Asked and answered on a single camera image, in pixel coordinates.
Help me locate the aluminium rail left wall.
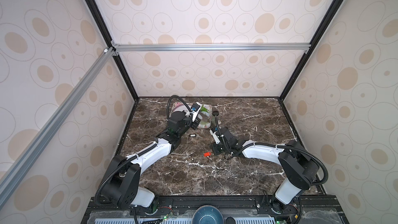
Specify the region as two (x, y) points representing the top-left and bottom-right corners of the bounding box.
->
(1, 47), (116, 207)

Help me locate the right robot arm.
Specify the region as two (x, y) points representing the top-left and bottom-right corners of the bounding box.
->
(210, 113), (329, 213)

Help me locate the floral rectangular tray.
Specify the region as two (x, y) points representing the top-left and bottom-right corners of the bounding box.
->
(172, 102), (212, 129)

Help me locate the dark lid spice jar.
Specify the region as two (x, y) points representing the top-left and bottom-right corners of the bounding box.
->
(212, 110), (219, 124)

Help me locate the black vertical frame post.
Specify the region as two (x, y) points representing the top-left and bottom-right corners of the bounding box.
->
(279, 0), (344, 102)
(85, 0), (139, 101)

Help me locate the green leafy vegetable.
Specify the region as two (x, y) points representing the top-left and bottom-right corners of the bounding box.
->
(200, 105), (208, 113)

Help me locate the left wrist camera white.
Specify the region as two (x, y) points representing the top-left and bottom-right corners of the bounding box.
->
(191, 102), (202, 122)

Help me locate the black vertical frame post right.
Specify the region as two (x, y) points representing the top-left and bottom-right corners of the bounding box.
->
(279, 0), (344, 102)

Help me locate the horizontal aluminium rail back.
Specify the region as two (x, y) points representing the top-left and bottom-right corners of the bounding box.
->
(114, 43), (311, 52)

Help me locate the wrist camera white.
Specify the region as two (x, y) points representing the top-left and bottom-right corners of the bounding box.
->
(209, 129), (220, 144)
(191, 102), (202, 122)

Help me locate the black vertical frame post left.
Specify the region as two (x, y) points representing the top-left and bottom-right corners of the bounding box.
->
(85, 0), (139, 101)

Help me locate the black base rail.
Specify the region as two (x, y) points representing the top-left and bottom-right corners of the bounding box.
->
(82, 195), (348, 224)

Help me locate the blue bowl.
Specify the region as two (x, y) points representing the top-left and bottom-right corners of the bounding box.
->
(191, 205), (224, 224)

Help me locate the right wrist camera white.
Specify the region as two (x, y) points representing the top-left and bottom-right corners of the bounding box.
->
(209, 129), (220, 144)

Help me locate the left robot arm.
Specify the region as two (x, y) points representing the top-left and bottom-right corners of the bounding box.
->
(94, 95), (202, 212)

